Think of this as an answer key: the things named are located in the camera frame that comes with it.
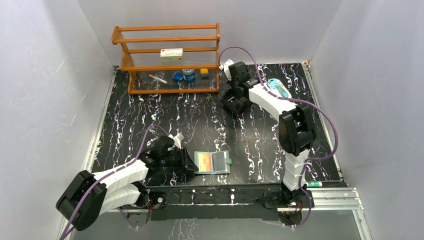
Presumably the orange gold credit card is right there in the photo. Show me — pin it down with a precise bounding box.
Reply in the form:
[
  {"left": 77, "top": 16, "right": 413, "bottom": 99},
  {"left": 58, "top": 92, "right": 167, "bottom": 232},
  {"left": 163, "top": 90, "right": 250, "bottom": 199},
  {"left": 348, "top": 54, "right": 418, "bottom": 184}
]
[{"left": 198, "top": 152, "right": 212, "bottom": 172}]

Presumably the mint green card holder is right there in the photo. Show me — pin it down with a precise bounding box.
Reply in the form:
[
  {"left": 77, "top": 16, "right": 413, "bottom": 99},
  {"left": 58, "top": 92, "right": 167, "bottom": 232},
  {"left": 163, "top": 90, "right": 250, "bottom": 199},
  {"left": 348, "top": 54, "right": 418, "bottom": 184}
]
[{"left": 194, "top": 150, "right": 232, "bottom": 175}]

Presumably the black card storage box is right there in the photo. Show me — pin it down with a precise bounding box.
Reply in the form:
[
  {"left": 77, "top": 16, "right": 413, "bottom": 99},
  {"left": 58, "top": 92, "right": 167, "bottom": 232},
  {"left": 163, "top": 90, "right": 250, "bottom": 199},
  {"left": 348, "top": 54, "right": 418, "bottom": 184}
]
[{"left": 220, "top": 87, "right": 251, "bottom": 115}]

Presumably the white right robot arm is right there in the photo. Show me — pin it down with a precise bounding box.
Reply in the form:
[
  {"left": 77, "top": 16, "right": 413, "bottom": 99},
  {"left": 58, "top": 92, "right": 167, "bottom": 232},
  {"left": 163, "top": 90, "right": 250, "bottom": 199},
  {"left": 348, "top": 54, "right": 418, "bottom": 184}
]
[{"left": 219, "top": 59, "right": 316, "bottom": 207}]

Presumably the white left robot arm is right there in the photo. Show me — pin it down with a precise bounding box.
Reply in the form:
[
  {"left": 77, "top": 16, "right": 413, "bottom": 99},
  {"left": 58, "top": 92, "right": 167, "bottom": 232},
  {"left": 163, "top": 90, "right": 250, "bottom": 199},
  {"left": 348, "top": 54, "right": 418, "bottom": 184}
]
[{"left": 55, "top": 134, "right": 199, "bottom": 231}]

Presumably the yellow black sponge block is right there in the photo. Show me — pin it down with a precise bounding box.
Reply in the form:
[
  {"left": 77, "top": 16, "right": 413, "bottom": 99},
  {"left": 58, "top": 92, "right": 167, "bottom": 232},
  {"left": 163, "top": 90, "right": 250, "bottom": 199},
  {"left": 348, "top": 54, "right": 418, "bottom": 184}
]
[{"left": 200, "top": 68, "right": 209, "bottom": 79}]

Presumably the blue white packaged tool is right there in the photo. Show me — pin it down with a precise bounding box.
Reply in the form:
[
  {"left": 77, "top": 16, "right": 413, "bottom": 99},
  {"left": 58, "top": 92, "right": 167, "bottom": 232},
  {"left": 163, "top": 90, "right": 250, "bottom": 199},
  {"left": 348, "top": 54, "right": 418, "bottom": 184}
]
[{"left": 266, "top": 78, "right": 292, "bottom": 98}]

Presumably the blue round jar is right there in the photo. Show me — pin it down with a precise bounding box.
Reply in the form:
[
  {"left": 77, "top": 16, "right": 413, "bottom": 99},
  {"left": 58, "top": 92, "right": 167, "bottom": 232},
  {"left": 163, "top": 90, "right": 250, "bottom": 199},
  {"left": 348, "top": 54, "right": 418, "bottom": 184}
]
[{"left": 181, "top": 68, "right": 196, "bottom": 82}]

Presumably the orange wooden shelf rack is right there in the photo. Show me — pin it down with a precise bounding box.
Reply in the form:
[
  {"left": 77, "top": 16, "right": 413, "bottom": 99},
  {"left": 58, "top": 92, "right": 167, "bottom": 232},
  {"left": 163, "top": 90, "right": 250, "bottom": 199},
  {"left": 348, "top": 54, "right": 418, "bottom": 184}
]
[{"left": 111, "top": 23, "right": 221, "bottom": 95}]

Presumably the blue square lid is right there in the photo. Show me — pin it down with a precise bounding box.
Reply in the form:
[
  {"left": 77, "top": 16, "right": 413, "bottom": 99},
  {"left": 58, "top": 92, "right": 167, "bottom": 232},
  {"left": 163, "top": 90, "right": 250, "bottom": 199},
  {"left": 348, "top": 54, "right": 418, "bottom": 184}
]
[{"left": 172, "top": 72, "right": 184, "bottom": 82}]

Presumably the white medicine box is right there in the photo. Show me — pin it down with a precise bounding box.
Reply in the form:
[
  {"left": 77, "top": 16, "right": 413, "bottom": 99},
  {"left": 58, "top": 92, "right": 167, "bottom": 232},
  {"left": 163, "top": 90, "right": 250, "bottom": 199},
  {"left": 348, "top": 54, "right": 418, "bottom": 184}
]
[{"left": 160, "top": 48, "right": 184, "bottom": 62}]

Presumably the red white pen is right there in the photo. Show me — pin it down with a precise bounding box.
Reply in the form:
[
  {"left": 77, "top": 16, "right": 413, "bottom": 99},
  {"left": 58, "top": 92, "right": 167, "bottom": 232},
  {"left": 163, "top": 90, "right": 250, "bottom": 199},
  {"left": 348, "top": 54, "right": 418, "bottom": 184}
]
[{"left": 148, "top": 74, "right": 168, "bottom": 84}]

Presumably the green white marker pen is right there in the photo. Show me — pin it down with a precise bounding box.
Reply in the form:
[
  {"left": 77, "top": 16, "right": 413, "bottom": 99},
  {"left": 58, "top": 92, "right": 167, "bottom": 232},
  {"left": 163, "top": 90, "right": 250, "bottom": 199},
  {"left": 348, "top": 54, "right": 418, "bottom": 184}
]
[{"left": 306, "top": 181, "right": 323, "bottom": 188}]

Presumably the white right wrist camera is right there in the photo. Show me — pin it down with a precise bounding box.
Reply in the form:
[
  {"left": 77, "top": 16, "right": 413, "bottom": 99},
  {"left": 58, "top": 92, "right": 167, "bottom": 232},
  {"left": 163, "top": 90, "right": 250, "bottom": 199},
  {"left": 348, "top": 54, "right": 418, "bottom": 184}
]
[{"left": 218, "top": 59, "right": 234, "bottom": 80}]

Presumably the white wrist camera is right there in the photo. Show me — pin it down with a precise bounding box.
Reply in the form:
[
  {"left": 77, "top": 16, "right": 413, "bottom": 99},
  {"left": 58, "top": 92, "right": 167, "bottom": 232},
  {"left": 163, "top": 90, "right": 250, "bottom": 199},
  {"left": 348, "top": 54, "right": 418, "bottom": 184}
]
[
  {"left": 168, "top": 133, "right": 184, "bottom": 149},
  {"left": 218, "top": 59, "right": 234, "bottom": 80}
]

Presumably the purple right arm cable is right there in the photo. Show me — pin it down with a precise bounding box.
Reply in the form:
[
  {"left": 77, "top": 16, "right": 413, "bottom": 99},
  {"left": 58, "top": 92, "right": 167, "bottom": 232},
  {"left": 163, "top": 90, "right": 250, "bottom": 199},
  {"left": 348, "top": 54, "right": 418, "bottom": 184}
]
[{"left": 217, "top": 46, "right": 339, "bottom": 229}]

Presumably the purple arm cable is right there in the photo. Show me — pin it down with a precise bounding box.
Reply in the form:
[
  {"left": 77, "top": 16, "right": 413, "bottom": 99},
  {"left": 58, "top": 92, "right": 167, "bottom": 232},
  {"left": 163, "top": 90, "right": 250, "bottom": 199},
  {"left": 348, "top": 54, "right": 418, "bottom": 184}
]
[
  {"left": 59, "top": 124, "right": 170, "bottom": 240},
  {"left": 217, "top": 46, "right": 339, "bottom": 229}
]

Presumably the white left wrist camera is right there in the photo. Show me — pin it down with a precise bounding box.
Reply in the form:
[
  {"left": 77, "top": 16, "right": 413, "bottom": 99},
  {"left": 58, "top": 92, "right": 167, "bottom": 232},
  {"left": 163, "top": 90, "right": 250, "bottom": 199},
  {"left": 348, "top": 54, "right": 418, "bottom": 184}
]
[{"left": 168, "top": 133, "right": 184, "bottom": 149}]

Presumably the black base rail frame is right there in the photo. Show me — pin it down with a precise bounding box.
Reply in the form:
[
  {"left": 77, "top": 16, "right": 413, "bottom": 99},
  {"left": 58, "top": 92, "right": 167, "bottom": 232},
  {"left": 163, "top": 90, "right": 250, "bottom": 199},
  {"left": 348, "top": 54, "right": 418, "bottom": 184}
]
[{"left": 123, "top": 183, "right": 327, "bottom": 224}]

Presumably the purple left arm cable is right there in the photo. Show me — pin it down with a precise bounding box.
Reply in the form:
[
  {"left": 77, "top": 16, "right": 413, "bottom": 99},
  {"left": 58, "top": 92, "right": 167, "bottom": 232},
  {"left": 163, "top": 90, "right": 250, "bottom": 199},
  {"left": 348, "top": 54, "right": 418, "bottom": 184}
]
[{"left": 59, "top": 124, "right": 170, "bottom": 240}]

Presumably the silver aluminium rail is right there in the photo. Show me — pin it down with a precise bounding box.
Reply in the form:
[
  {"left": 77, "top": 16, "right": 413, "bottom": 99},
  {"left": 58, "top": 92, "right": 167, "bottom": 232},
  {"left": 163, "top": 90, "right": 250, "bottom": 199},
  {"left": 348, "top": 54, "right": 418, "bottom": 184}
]
[{"left": 276, "top": 187, "right": 365, "bottom": 213}]

